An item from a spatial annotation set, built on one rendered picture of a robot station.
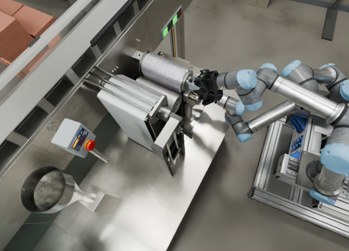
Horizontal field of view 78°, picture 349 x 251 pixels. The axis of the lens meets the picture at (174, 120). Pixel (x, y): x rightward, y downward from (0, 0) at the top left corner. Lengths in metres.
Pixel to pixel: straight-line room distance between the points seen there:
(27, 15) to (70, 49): 3.14
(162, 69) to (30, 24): 2.44
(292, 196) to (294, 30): 2.17
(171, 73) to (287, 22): 2.62
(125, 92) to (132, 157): 0.57
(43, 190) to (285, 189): 1.82
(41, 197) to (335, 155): 1.04
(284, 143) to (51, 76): 2.11
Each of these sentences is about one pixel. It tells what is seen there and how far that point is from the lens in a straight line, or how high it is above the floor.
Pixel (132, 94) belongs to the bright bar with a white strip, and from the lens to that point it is 0.89.
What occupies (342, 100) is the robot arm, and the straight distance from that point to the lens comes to 1.67.
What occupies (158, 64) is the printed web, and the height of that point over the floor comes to 1.31.
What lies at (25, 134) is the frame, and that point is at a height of 1.46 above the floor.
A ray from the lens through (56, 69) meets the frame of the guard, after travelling 0.35.
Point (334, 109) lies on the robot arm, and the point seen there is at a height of 1.41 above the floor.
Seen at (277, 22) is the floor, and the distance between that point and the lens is 3.48.
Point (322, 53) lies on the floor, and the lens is 3.33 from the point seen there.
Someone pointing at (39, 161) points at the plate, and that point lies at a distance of 1.08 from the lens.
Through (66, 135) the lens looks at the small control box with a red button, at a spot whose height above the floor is 1.71.
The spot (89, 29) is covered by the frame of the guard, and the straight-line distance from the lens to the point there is 0.37.
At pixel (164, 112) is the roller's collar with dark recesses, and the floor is 1.37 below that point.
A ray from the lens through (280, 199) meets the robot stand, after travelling 2.11.
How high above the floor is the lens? 2.19
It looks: 66 degrees down
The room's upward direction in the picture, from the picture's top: 9 degrees counter-clockwise
